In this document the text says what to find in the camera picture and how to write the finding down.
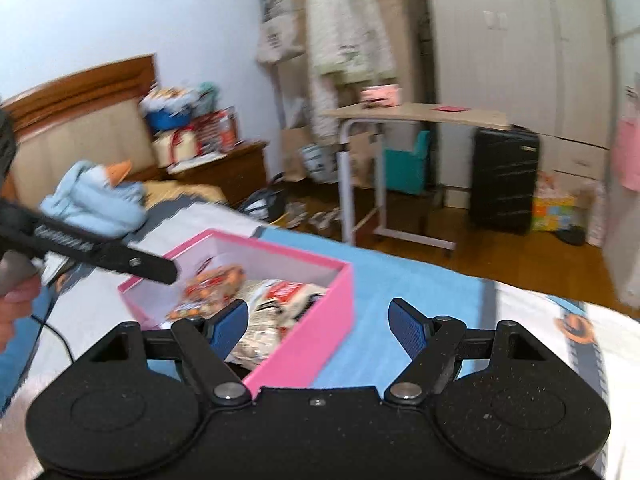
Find white drawer cabinet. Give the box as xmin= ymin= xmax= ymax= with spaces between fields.
xmin=537 ymin=135 xmax=612 ymax=197

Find white printed bag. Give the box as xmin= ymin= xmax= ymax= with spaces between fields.
xmin=300 ymin=144 xmax=342 ymax=184

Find red box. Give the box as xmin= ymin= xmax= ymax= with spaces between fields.
xmin=197 ymin=107 xmax=238 ymax=153

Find black cable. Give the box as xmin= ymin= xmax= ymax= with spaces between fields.
xmin=10 ymin=270 xmax=77 ymax=396

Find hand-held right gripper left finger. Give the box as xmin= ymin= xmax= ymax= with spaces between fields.
xmin=75 ymin=299 xmax=252 ymax=406

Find wooden-top rolling desk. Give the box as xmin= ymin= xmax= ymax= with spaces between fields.
xmin=320 ymin=101 xmax=513 ymax=252

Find brown paper bag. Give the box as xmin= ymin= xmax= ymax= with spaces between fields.
xmin=280 ymin=127 xmax=314 ymax=182
xmin=347 ymin=132 xmax=387 ymax=189

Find beige snack bag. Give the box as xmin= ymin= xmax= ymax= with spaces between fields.
xmin=225 ymin=280 xmax=332 ymax=371

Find person's left hand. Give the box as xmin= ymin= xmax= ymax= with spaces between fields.
xmin=0 ymin=276 xmax=45 ymax=353

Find white wardrobe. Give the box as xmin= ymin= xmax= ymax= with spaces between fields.
xmin=425 ymin=0 xmax=640 ymax=156

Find white fluffy cloth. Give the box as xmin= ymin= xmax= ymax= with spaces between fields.
xmin=0 ymin=375 xmax=51 ymax=480

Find white hanging garment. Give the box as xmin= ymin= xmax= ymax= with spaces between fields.
xmin=305 ymin=0 xmax=397 ymax=137

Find wooden headboard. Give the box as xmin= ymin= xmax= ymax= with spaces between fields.
xmin=0 ymin=52 xmax=162 ymax=196

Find pale slippers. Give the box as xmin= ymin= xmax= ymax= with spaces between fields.
xmin=286 ymin=202 xmax=342 ymax=229

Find teal bag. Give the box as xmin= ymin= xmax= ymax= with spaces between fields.
xmin=384 ymin=130 xmax=432 ymax=194

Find light blue plush toy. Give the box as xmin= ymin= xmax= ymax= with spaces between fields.
xmin=40 ymin=160 xmax=149 ymax=239

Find black suitcase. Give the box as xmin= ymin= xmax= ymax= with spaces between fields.
xmin=470 ymin=127 xmax=542 ymax=235

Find clear tray of coated peanuts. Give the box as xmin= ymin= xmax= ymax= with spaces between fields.
xmin=167 ymin=262 xmax=247 ymax=322

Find white door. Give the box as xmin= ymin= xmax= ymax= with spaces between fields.
xmin=602 ymin=25 xmax=640 ymax=311

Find small pink case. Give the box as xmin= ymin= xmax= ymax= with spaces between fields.
xmin=361 ymin=85 xmax=404 ymax=107

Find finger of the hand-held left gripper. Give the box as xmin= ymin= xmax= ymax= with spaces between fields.
xmin=92 ymin=242 xmax=179 ymax=285

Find pink hanging bag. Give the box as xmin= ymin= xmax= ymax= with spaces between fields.
xmin=612 ymin=115 xmax=640 ymax=192

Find wooden nightstand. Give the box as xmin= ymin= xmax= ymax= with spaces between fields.
xmin=167 ymin=141 xmax=269 ymax=207

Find white tote bag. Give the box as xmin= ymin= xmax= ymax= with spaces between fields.
xmin=256 ymin=0 xmax=307 ymax=64

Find black bag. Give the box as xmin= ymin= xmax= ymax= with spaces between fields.
xmin=237 ymin=187 xmax=287 ymax=224

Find pink cardboard box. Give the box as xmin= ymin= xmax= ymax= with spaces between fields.
xmin=117 ymin=228 xmax=355 ymax=395

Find cream bag with red handles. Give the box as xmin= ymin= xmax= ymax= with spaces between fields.
xmin=152 ymin=127 xmax=202 ymax=167

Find white patterned plastic bag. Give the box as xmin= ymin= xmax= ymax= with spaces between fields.
xmin=585 ymin=182 xmax=609 ymax=249

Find large cardboard box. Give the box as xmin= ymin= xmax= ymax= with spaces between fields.
xmin=350 ymin=0 xmax=432 ymax=107

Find yellow pillow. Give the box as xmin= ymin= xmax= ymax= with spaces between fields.
xmin=142 ymin=180 xmax=227 ymax=207

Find black slippers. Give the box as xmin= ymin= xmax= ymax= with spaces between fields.
xmin=555 ymin=227 xmax=587 ymax=247

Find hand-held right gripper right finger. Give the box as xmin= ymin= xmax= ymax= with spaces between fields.
xmin=384 ymin=298 xmax=561 ymax=405

